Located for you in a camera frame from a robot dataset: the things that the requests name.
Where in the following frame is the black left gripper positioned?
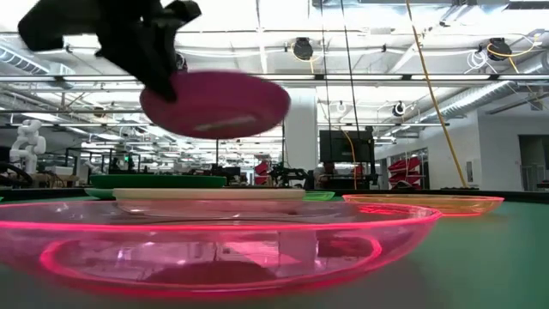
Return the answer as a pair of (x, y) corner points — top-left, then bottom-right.
(16, 0), (202, 103)

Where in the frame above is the opaque pink plastic plate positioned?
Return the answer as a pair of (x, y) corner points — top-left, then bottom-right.
(139, 70), (292, 140)

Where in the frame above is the large dark green plate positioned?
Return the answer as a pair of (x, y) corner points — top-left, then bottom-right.
(88, 173), (227, 190)

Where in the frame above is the cream plastic plate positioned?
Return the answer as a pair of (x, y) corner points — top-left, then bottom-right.
(112, 187), (307, 203)

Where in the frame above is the clear pink plastic plate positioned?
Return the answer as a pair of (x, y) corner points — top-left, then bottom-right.
(0, 199), (443, 300)

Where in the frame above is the clear green plastic plate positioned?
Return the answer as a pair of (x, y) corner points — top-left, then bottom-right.
(302, 191), (336, 203)

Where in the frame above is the brown-stick clear dish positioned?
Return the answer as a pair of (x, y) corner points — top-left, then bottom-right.
(341, 193), (505, 217)

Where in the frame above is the red bin stack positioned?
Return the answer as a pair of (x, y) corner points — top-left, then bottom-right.
(254, 161), (270, 186)

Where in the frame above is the white robot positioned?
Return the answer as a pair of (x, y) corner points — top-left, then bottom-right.
(9, 118), (47, 175)

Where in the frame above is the black monitor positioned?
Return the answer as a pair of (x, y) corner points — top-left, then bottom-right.
(319, 130), (377, 163)

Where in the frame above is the red bin rack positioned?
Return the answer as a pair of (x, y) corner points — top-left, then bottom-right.
(387, 156), (425, 190)

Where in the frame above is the green table mat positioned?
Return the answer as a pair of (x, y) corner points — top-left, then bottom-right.
(0, 195), (549, 309)

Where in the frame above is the silver ventilation duct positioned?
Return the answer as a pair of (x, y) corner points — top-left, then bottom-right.
(0, 45), (74, 76)
(428, 55), (549, 121)

